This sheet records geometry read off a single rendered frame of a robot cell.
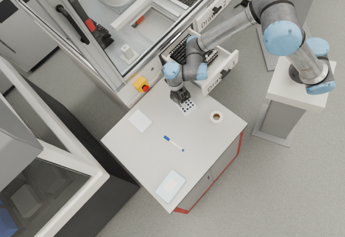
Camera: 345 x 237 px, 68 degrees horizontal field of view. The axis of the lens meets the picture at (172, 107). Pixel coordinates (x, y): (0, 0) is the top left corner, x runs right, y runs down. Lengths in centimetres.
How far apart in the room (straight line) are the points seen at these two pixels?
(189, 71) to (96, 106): 162
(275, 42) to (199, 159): 73
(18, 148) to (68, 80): 208
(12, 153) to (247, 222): 166
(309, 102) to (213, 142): 52
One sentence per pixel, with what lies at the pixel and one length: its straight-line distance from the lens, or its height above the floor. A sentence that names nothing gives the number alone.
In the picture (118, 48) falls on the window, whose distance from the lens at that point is 127.
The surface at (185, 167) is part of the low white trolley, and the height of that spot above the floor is 76.
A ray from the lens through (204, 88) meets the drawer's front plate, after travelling 135.
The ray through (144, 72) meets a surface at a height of 91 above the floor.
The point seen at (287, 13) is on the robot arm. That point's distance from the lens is 96.
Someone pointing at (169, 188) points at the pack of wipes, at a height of 81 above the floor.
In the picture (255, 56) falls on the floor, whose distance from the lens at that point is 257.
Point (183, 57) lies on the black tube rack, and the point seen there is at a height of 90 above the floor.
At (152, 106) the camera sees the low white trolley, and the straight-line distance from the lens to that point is 153.
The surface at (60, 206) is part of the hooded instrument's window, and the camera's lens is 136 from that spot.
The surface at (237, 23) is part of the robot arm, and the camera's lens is 108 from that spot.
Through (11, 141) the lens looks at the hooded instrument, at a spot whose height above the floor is 150.
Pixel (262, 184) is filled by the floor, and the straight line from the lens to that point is 214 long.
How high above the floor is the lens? 210
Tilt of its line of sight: 64 degrees down
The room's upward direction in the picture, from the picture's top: 24 degrees counter-clockwise
